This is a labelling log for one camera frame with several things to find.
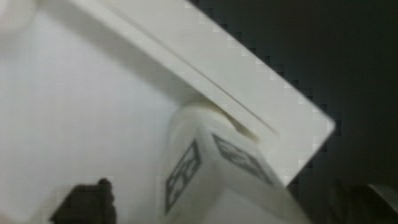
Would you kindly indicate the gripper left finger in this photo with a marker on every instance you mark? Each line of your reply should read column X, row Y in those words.
column 87, row 205

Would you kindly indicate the white square table top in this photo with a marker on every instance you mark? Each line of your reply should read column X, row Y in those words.
column 108, row 61

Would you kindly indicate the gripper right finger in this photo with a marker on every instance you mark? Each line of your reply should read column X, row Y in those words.
column 362, row 204

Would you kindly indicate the white table leg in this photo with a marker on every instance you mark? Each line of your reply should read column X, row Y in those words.
column 218, row 188

